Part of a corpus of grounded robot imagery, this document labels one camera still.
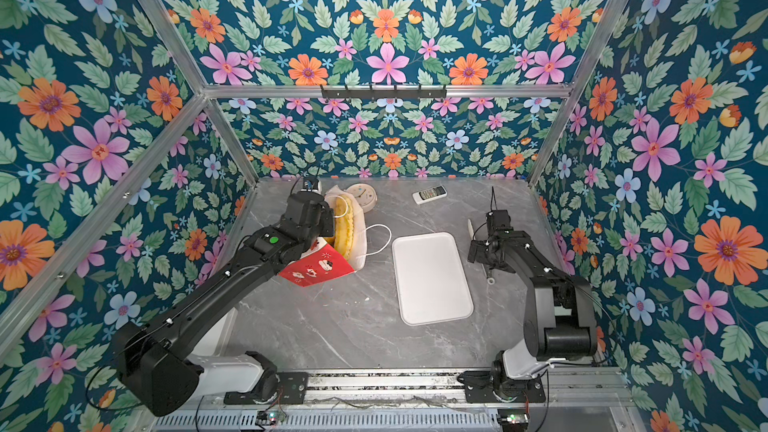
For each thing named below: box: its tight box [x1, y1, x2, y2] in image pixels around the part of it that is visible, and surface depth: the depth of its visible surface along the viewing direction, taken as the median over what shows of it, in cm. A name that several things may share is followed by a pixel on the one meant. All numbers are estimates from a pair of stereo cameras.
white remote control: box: [412, 184, 448, 205], surface depth 117 cm
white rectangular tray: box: [392, 232, 474, 326], surface depth 95 cm
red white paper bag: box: [278, 185, 367, 288], surface depth 82 cm
